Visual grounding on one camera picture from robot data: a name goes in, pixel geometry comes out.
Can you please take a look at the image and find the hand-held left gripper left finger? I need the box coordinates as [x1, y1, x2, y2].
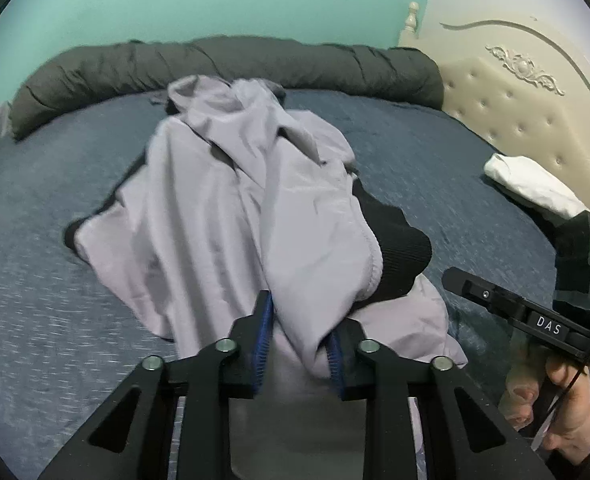
[40, 290, 274, 480]

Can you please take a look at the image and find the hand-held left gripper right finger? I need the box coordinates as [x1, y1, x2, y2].
[326, 324, 556, 480]

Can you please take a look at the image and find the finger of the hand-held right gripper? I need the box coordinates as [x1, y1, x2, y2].
[444, 266, 528, 330]

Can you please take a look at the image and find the light grey jacket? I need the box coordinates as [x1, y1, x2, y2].
[65, 75, 468, 386]

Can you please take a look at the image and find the person's right hand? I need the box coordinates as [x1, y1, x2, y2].
[506, 347, 590, 466]

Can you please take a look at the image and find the white folded cloth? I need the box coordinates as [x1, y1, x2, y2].
[483, 154, 590, 220]

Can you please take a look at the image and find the cream tufted headboard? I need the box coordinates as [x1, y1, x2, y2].
[397, 1, 590, 226]

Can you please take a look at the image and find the bed with blue sheet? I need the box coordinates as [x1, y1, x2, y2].
[0, 87, 558, 480]

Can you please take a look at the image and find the dark grey rolled duvet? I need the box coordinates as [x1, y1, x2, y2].
[9, 37, 444, 141]

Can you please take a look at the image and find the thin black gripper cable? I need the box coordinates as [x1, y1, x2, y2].
[535, 364, 590, 442]

